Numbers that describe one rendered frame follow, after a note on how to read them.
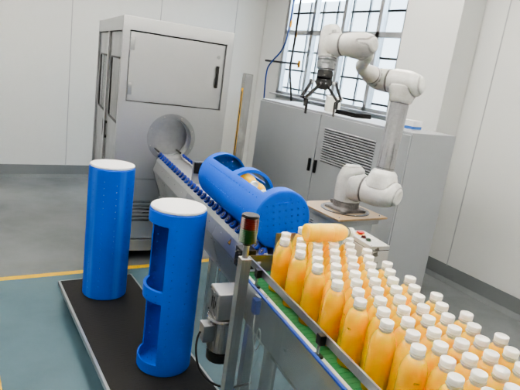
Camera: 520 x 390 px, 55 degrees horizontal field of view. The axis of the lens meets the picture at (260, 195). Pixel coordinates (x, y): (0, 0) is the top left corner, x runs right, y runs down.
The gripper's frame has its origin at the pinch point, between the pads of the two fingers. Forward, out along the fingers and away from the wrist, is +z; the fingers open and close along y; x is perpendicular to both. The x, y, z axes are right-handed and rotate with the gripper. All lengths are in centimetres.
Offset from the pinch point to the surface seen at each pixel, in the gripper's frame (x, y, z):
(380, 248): -30, 38, 55
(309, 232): -54, 10, 49
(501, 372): -117, 68, 65
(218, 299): -57, -22, 82
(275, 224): -22, -10, 54
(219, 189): 9, -48, 46
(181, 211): -20, -56, 56
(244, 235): -80, -9, 50
